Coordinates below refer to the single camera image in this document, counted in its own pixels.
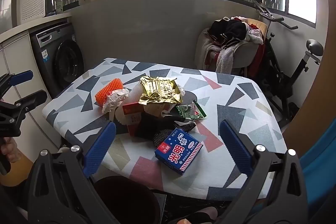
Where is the black striped garment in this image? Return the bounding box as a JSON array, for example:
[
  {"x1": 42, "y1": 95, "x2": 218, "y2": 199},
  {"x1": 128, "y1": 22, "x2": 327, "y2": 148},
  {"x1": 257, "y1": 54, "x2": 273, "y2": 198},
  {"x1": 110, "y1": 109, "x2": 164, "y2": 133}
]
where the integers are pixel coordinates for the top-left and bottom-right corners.
[{"x1": 210, "y1": 19, "x2": 247, "y2": 43}]

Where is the red garment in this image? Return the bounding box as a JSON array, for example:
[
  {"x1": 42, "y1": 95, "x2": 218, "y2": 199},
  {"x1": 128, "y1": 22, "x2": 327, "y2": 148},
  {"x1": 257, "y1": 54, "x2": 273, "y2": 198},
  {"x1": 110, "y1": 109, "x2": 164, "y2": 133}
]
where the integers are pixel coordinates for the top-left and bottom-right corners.
[{"x1": 255, "y1": 44, "x2": 266, "y2": 77}]

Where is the black exercise bike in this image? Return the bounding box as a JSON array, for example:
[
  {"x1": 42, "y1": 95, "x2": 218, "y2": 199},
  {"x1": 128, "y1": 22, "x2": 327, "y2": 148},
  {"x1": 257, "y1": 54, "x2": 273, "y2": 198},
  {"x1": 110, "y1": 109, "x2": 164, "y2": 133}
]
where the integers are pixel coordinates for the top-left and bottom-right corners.
[{"x1": 253, "y1": 0, "x2": 324, "y2": 125}]

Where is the white pink garment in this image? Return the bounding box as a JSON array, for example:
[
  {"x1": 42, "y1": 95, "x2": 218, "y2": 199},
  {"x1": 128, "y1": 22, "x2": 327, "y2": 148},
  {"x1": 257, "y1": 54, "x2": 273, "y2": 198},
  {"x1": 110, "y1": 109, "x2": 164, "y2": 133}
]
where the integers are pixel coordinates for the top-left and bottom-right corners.
[{"x1": 246, "y1": 27, "x2": 264, "y2": 45}]

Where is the white paper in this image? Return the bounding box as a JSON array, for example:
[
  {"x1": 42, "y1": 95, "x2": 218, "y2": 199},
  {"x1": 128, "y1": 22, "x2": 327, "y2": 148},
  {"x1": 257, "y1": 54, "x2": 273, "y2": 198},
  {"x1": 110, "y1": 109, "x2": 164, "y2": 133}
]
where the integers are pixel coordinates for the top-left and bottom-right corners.
[{"x1": 102, "y1": 88, "x2": 130, "y2": 114}]

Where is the dark brown bin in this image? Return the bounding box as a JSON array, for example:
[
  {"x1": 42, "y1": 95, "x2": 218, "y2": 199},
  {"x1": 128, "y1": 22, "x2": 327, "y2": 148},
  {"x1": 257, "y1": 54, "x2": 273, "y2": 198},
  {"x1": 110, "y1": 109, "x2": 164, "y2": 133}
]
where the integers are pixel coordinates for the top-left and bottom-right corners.
[{"x1": 93, "y1": 175, "x2": 158, "y2": 224}]

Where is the dark grey round trivet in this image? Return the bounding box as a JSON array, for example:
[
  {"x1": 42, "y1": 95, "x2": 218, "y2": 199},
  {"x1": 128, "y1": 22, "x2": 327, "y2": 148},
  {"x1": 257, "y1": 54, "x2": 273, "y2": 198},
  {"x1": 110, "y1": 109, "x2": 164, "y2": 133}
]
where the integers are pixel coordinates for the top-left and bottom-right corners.
[{"x1": 181, "y1": 90, "x2": 202, "y2": 107}]

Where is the blue fabric item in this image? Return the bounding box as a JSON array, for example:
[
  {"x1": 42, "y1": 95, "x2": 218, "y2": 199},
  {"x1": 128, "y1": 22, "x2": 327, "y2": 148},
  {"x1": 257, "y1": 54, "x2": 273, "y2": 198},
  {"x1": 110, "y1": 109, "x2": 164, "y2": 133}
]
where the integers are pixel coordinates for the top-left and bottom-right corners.
[{"x1": 299, "y1": 145, "x2": 336, "y2": 214}]

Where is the white fluffy towel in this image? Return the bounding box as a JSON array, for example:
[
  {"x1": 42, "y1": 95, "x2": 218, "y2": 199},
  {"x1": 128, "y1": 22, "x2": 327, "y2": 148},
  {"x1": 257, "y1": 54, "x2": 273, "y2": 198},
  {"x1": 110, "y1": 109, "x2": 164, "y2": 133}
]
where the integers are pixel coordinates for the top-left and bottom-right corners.
[{"x1": 215, "y1": 43, "x2": 238, "y2": 73}]

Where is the green candy wrapper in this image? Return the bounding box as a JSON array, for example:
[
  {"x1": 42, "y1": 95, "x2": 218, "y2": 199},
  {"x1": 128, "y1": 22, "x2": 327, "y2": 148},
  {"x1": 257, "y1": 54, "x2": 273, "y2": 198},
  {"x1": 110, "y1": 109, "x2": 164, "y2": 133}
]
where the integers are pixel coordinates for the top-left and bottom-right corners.
[{"x1": 175, "y1": 100, "x2": 207, "y2": 119}]

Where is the gold foil bag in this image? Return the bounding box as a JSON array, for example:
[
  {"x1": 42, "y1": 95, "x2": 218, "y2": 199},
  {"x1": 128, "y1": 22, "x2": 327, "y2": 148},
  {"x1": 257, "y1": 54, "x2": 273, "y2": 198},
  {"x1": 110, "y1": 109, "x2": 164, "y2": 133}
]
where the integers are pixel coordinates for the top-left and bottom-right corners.
[{"x1": 138, "y1": 76, "x2": 185, "y2": 110}]

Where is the person's left hand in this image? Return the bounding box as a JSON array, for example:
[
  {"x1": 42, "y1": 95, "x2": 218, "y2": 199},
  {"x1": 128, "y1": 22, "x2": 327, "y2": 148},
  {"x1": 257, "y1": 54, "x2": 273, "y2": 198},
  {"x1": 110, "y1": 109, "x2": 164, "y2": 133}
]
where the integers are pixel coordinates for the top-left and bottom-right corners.
[{"x1": 3, "y1": 137, "x2": 21, "y2": 163}]

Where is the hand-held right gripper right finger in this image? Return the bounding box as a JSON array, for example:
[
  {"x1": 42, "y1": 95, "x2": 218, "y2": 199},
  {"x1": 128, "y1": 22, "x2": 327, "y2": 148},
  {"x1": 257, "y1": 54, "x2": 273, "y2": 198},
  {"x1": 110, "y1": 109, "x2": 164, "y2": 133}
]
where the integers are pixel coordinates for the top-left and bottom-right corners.
[{"x1": 218, "y1": 120, "x2": 309, "y2": 224}]

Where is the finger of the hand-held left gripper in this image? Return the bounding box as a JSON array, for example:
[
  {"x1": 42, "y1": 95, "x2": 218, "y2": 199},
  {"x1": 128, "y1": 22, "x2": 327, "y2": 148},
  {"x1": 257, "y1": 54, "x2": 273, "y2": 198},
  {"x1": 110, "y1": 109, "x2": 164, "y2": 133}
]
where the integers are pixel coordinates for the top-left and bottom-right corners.
[
  {"x1": 0, "y1": 70, "x2": 34, "y2": 94},
  {"x1": 0, "y1": 90, "x2": 48, "y2": 136}
]

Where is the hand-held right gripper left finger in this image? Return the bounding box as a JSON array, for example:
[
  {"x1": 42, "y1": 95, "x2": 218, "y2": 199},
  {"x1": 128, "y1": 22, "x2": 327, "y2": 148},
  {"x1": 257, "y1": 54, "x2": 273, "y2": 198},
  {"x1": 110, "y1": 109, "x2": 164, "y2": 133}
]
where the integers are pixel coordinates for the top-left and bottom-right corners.
[{"x1": 26, "y1": 121, "x2": 118, "y2": 224}]

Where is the person's foot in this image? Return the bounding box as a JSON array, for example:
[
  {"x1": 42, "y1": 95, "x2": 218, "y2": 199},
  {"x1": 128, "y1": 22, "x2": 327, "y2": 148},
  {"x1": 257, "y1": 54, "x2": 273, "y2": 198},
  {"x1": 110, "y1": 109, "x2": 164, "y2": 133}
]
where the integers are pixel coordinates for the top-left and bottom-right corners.
[{"x1": 168, "y1": 206, "x2": 218, "y2": 224}]

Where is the grey washing machine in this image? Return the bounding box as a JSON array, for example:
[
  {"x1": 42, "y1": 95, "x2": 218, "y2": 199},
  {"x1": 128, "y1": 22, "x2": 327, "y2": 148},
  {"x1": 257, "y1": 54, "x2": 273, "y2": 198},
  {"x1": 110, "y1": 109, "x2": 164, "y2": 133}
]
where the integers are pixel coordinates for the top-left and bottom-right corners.
[{"x1": 29, "y1": 23, "x2": 84, "y2": 98}]

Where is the clear case with red label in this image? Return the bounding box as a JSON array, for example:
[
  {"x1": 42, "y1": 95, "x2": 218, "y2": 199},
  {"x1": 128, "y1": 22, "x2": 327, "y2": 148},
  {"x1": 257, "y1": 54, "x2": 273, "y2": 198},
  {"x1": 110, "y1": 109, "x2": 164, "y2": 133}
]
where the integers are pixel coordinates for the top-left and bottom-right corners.
[{"x1": 122, "y1": 102, "x2": 143, "y2": 136}]

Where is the blue carton box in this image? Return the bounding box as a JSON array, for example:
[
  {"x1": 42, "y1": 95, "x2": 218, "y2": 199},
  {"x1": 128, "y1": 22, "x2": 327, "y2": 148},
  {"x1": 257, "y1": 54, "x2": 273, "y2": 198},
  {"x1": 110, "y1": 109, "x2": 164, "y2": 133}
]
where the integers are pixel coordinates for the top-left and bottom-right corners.
[{"x1": 154, "y1": 127, "x2": 204, "y2": 176}]

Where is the beige chair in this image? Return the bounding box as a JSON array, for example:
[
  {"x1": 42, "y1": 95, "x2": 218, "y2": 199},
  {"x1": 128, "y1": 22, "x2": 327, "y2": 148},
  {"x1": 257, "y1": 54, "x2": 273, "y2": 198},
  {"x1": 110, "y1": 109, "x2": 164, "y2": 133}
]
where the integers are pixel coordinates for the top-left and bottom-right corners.
[{"x1": 196, "y1": 18, "x2": 268, "y2": 77}]

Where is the black dotted cloth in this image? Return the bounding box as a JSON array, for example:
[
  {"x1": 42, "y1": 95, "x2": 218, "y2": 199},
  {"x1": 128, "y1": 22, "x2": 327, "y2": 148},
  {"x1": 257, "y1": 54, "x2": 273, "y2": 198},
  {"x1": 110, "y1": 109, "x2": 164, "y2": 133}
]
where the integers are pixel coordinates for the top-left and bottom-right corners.
[{"x1": 135, "y1": 112, "x2": 196, "y2": 147}]

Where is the orange foam fruit net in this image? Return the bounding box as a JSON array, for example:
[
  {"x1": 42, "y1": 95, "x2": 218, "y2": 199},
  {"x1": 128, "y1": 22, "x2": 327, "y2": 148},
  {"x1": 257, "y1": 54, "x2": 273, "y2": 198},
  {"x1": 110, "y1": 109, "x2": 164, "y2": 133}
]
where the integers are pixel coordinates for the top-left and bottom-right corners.
[{"x1": 95, "y1": 78, "x2": 124, "y2": 107}]

